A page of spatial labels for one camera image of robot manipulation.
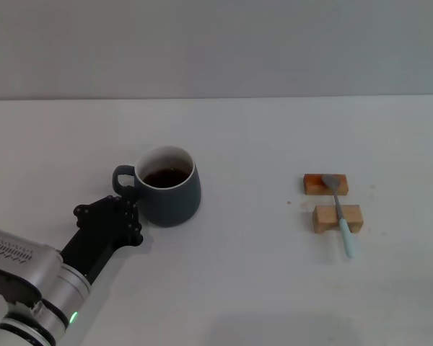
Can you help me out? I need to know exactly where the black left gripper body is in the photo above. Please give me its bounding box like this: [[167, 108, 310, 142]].
[[60, 216, 129, 285]]

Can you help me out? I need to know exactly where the dark grey ceramic mug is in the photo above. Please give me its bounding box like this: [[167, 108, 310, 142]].
[[112, 145, 203, 229]]

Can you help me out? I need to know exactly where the blue handled metal spoon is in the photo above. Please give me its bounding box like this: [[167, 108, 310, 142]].
[[320, 174, 357, 259]]

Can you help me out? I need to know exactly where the dark brown coffee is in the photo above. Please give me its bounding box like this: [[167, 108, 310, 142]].
[[141, 167, 191, 190]]

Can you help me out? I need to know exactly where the stained wooden block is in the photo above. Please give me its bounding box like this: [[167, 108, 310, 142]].
[[303, 173, 349, 196]]

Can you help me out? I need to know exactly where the notched light wooden block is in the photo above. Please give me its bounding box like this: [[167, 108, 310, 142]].
[[312, 204, 364, 234]]

